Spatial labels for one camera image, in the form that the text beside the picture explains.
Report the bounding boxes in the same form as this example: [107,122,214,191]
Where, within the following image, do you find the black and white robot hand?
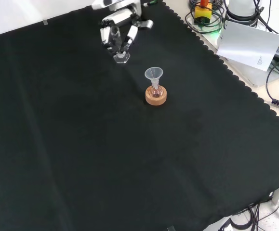
[98,8,154,55]

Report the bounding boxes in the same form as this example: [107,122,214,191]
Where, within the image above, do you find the round-bottom glass flask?
[147,83,164,98]

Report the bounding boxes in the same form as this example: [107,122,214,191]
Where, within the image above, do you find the clear plastic funnel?
[144,67,163,91]

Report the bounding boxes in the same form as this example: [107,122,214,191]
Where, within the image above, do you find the yellow stop button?
[194,0,213,25]

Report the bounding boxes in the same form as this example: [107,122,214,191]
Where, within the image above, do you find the black cloth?
[0,0,279,231]

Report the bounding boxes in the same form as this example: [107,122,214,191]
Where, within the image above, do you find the cork ring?
[145,85,168,106]

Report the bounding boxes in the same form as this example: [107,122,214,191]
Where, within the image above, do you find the black and green cables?
[185,0,226,34]

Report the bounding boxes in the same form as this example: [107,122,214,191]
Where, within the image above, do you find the black cable bundle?
[217,202,279,231]

